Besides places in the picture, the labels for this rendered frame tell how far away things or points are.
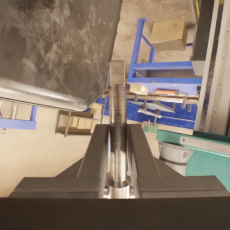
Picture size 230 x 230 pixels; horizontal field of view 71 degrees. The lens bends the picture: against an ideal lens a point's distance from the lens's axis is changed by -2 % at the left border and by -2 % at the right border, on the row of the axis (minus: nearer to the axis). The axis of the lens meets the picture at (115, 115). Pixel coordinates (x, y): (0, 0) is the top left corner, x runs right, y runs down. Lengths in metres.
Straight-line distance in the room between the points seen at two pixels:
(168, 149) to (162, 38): 1.74
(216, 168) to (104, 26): 0.89
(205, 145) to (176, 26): 1.79
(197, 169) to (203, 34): 0.92
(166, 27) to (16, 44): 2.26
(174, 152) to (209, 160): 0.23
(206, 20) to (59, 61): 1.28
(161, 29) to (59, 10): 2.18
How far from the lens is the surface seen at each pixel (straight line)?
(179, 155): 0.90
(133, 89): 2.20
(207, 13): 1.50
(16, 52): 0.27
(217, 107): 1.13
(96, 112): 4.65
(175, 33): 2.36
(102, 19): 0.40
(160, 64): 2.06
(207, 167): 1.05
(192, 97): 3.27
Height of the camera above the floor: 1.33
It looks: 1 degrees down
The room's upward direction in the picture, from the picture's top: 170 degrees counter-clockwise
